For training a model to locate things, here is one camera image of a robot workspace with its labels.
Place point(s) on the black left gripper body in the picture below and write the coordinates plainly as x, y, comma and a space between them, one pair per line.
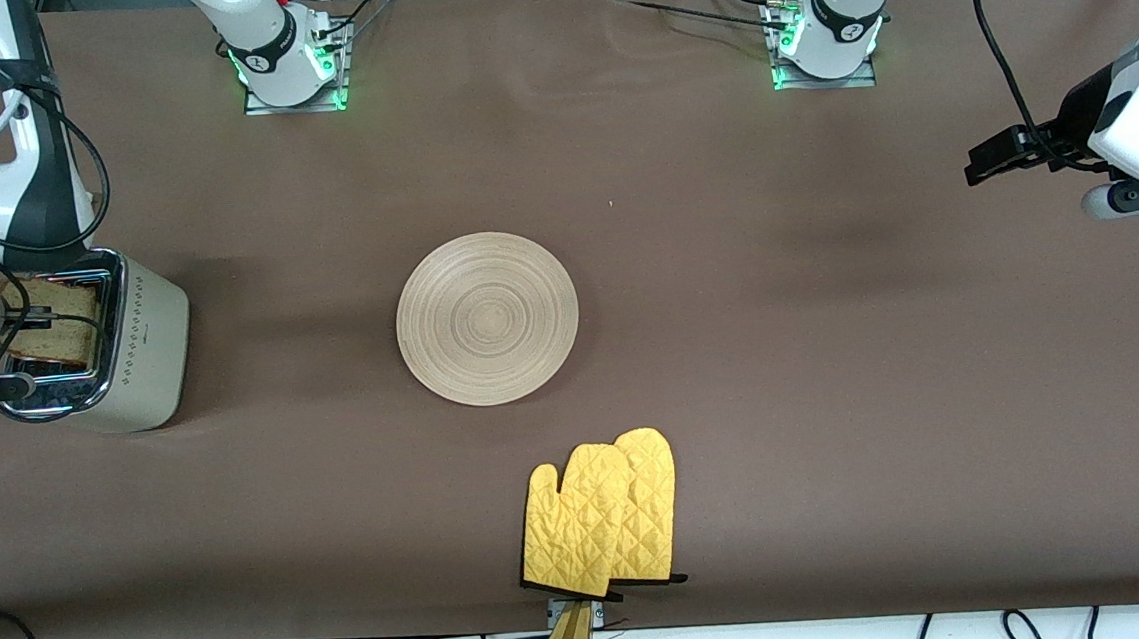
1074, 120

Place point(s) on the silver beige two-slot toaster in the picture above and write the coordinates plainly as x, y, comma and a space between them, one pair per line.
145, 339

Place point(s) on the round pale wooden plate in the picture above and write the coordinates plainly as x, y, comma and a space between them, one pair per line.
487, 318

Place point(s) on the yellow quilted oven mitt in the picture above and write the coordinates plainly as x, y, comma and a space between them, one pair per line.
654, 494
583, 519

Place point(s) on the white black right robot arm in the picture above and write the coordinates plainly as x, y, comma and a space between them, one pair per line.
259, 40

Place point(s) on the small metal bracket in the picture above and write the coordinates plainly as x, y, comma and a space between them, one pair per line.
600, 613

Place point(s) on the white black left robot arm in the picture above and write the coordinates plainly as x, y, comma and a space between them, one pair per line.
844, 10

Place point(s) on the brown-crusted bread slice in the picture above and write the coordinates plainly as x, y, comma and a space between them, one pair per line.
60, 340

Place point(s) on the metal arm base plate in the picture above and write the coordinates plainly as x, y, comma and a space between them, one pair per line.
299, 108
824, 83

